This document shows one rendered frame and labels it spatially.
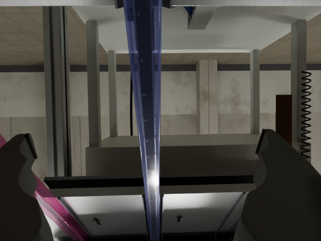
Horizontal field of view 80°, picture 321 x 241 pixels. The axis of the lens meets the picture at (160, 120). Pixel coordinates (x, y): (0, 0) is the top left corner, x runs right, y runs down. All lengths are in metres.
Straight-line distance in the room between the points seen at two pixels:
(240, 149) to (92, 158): 0.45
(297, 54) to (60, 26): 0.68
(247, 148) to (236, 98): 3.21
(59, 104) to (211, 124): 3.04
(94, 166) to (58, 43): 0.35
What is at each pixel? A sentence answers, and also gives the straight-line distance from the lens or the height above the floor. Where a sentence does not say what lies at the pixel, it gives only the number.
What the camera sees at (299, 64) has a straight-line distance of 0.76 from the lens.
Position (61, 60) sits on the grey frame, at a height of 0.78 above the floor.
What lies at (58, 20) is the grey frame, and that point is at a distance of 0.55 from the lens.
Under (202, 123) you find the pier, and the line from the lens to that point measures 3.35.
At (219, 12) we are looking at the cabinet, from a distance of 0.64.
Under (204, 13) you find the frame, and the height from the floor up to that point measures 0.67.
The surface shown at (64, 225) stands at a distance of 0.29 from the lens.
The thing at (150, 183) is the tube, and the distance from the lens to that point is 0.17.
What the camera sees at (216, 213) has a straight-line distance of 0.29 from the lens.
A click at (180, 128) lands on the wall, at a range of 3.56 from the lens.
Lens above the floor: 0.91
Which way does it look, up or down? 2 degrees up
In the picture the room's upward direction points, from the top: 179 degrees clockwise
